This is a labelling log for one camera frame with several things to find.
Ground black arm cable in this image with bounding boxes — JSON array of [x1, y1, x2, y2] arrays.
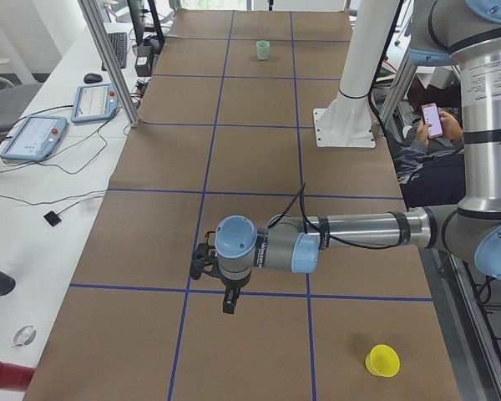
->
[[267, 181, 408, 251]]

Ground pink smartphone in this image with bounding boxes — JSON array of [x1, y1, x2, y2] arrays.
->
[[421, 103, 443, 139]]

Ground near blue teach pendant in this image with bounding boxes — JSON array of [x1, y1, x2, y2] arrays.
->
[[1, 115, 68, 161]]

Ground red cylinder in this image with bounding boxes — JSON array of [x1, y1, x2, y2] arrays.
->
[[0, 361, 35, 392]]

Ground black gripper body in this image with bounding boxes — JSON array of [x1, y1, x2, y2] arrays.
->
[[190, 231, 220, 280]]

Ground yellow plastic cup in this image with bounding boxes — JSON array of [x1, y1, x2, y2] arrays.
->
[[364, 344, 401, 378]]

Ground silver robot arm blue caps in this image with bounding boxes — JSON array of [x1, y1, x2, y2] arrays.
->
[[190, 1, 501, 313]]

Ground black power adapter box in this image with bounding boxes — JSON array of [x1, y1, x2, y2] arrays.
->
[[134, 45, 152, 78]]

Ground far blue teach pendant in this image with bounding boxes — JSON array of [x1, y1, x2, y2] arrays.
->
[[71, 84, 119, 124]]

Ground black keyboard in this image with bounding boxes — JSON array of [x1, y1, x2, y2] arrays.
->
[[108, 32, 128, 69]]

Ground aluminium frame post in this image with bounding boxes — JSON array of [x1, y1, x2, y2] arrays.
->
[[78, 0, 139, 128]]

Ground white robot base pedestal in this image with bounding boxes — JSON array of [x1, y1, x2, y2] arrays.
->
[[313, 0, 402, 149]]

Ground blue teach pendant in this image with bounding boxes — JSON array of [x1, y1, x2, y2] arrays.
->
[[71, 84, 119, 124], [1, 115, 68, 161]]

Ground clear tape roll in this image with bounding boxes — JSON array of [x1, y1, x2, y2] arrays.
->
[[12, 325, 37, 348]]

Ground small black square device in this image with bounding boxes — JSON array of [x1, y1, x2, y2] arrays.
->
[[43, 211, 62, 226]]

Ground green plastic cup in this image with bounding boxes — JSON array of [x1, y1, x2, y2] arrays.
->
[[256, 40, 271, 61]]

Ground seated person dark clothes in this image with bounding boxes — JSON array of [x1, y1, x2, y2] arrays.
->
[[390, 110, 468, 210]]

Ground black computer mouse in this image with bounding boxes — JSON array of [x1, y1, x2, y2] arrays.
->
[[83, 73, 103, 84]]

